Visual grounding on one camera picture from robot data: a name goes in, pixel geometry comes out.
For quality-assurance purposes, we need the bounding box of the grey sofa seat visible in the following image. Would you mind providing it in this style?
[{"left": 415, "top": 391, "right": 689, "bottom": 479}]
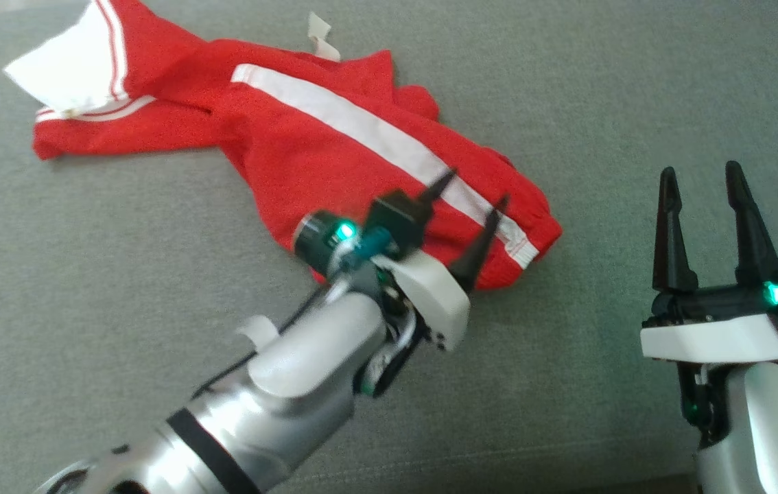
[{"left": 0, "top": 0, "right": 778, "bottom": 494}]

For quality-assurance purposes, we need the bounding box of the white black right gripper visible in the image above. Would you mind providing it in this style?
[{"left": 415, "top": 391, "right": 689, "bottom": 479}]
[{"left": 639, "top": 161, "right": 778, "bottom": 365}]

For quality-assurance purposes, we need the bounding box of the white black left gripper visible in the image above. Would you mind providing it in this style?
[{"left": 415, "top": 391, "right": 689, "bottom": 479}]
[{"left": 292, "top": 169, "right": 510, "bottom": 353}]

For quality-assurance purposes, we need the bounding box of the black cable teal plug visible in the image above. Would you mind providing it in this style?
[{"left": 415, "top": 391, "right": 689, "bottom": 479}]
[{"left": 190, "top": 228, "right": 394, "bottom": 400}]

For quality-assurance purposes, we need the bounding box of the red shorts white stripe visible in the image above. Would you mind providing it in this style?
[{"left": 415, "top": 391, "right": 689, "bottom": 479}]
[{"left": 213, "top": 12, "right": 563, "bottom": 292}]

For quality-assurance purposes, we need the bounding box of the white tape tag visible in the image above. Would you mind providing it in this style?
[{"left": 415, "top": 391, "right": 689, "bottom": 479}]
[{"left": 235, "top": 314, "right": 282, "bottom": 353}]

